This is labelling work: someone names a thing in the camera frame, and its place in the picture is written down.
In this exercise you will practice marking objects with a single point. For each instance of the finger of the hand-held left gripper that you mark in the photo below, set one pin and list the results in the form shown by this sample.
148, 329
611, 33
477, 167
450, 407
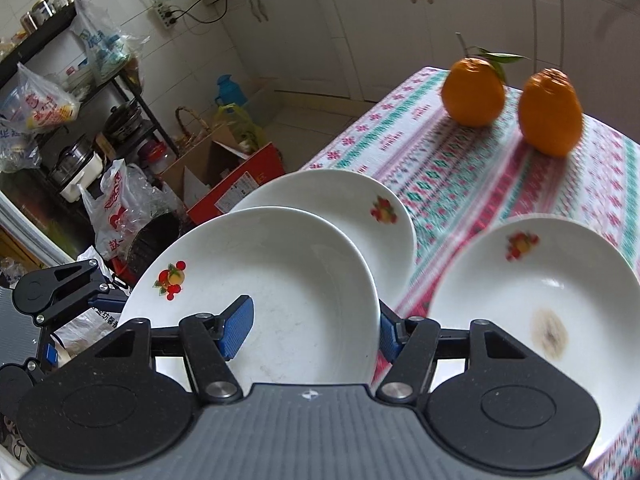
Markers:
48, 353
107, 303

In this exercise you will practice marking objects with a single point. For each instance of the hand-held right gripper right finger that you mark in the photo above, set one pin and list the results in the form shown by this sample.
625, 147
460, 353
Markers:
389, 335

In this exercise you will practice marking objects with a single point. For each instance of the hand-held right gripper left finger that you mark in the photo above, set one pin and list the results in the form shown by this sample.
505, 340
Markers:
237, 327

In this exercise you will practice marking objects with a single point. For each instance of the white fruit print plate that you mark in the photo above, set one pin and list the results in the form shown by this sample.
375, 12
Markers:
325, 195
300, 280

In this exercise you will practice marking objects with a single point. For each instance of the white plate with burn stain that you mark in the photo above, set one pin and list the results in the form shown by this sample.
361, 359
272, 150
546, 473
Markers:
575, 280

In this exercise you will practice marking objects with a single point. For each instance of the printed white plastic bag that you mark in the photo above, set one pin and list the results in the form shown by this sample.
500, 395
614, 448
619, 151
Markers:
85, 327

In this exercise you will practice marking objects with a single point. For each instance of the black round pan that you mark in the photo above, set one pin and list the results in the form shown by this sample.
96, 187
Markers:
150, 247

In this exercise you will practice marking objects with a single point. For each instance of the red print white plastic bag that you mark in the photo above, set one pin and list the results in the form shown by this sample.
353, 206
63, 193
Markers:
117, 205

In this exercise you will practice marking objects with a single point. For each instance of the white electric cooker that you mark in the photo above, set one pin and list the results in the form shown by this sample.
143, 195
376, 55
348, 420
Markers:
82, 182

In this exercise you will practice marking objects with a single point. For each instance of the open red cardboard box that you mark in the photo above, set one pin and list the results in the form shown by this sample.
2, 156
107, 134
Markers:
240, 185

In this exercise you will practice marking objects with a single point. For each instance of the stainless steel pot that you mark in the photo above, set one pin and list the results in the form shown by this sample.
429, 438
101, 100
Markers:
75, 157

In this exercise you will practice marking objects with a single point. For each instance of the red plastic jar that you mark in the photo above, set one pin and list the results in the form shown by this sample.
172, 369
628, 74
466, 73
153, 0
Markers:
152, 156

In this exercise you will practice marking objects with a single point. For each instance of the patterned red green tablecloth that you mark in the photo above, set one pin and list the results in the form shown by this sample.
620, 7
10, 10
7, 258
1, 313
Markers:
450, 170

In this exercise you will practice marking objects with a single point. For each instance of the crumpled clear plastic bag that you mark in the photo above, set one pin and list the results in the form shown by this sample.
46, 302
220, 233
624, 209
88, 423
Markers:
17, 147

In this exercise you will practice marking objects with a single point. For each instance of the dark cooking pot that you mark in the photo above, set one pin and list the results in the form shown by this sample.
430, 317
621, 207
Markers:
122, 122

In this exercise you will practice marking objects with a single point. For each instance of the wicker basket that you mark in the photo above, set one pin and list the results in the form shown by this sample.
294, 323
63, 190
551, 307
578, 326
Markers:
192, 142

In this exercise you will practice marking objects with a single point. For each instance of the yellow green plastic bag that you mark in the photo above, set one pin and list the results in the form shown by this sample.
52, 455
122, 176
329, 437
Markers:
242, 125

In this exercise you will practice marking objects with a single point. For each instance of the red yellow print plastic bag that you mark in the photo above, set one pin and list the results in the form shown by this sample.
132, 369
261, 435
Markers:
40, 102

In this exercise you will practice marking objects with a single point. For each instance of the blue thermos jug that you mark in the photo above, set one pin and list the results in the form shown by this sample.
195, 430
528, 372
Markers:
229, 92

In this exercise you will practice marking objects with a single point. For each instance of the orange with green leaves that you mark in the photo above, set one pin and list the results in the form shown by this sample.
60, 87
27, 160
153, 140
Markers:
472, 92

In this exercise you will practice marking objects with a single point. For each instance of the blue print plastic bag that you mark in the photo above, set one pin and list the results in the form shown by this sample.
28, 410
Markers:
100, 42

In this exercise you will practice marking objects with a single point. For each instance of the leafless orange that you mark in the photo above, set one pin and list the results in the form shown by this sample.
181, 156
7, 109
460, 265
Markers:
550, 115

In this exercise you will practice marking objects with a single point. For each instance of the black metal shelf rack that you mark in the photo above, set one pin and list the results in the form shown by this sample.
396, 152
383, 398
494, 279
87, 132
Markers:
50, 22

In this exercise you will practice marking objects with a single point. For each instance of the white power strip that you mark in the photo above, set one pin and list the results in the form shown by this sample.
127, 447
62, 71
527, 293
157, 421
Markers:
165, 16

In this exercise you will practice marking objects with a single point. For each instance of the white kitchen cabinets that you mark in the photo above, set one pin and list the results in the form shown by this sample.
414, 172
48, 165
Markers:
350, 35

